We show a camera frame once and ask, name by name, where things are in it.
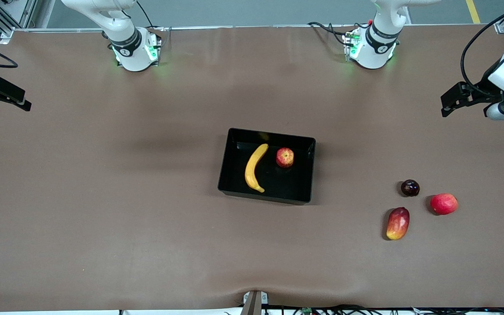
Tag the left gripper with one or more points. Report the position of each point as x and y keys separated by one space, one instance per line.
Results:
x=481 y=91

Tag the red yellow mango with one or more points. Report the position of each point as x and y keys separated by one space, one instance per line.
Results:
x=397 y=224

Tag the silver table edge rail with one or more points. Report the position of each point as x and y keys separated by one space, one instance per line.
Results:
x=234 y=27

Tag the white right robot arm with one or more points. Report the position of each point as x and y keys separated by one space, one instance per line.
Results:
x=134 y=57

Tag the black rectangular plastic box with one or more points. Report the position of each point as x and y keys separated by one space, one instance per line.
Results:
x=274 y=179

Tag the grey metal table bracket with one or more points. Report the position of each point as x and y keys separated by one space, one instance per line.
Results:
x=252 y=304

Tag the red yellow streaked apple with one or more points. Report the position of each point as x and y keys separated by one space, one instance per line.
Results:
x=285 y=157

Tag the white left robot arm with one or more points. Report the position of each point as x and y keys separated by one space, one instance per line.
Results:
x=372 y=54

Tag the red peach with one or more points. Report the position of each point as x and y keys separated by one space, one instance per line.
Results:
x=444 y=204

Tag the brown table cover mat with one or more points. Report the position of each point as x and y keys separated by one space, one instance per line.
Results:
x=147 y=240

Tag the yellow banana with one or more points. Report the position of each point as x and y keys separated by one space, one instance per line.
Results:
x=252 y=168

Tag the dark purple plum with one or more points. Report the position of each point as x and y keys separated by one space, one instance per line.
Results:
x=410 y=188

